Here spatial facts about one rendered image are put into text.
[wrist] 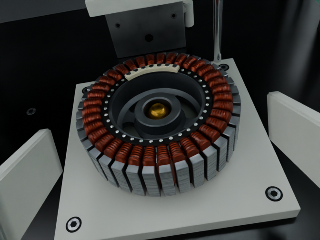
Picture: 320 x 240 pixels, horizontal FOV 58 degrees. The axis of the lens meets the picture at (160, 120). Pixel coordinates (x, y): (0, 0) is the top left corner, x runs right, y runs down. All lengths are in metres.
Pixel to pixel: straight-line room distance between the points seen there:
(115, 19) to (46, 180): 0.18
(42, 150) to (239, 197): 0.12
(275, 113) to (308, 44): 0.17
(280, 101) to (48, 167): 0.13
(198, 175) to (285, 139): 0.05
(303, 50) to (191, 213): 0.20
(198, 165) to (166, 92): 0.08
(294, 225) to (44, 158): 0.15
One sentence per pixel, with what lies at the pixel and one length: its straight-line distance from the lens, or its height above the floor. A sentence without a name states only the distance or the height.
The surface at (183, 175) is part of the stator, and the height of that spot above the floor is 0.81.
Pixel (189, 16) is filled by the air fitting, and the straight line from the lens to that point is 0.31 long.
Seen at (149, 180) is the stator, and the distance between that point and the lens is 0.17.
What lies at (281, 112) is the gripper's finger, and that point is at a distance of 0.16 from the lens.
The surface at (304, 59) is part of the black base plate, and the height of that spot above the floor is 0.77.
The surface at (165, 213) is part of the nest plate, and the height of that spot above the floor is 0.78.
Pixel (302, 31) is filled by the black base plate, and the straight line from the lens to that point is 0.35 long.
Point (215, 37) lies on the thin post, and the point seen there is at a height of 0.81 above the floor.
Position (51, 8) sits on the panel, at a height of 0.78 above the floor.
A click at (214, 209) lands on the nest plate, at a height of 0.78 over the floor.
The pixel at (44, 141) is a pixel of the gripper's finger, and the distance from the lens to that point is 0.17.
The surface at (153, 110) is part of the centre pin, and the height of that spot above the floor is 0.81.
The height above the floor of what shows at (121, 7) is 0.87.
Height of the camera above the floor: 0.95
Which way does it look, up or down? 48 degrees down
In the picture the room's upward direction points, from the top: 11 degrees counter-clockwise
